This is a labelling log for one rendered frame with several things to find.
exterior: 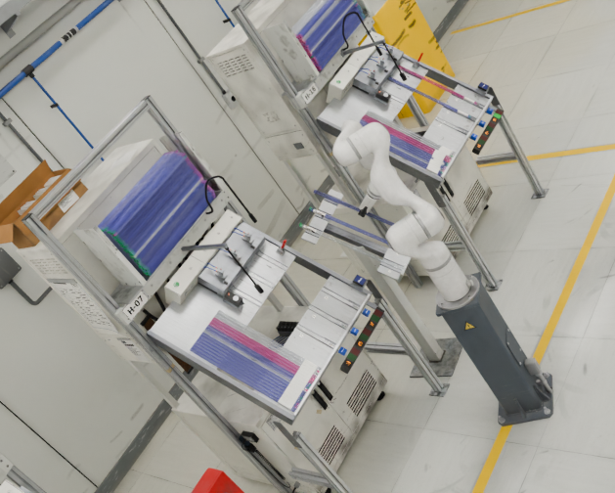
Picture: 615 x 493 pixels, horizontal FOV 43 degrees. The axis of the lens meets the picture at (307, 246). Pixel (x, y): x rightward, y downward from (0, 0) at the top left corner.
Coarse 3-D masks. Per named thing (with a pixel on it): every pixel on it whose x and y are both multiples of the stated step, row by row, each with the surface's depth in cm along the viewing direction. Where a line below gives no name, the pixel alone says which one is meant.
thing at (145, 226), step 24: (168, 168) 331; (192, 168) 339; (144, 192) 323; (168, 192) 330; (192, 192) 339; (120, 216) 316; (144, 216) 322; (168, 216) 330; (192, 216) 338; (120, 240) 313; (144, 240) 321; (168, 240) 329; (144, 264) 321
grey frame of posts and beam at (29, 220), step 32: (160, 128) 340; (192, 160) 346; (224, 192) 355; (32, 224) 294; (64, 256) 303; (288, 288) 385; (128, 320) 318; (384, 320) 360; (160, 352) 331; (416, 352) 372; (192, 384) 341
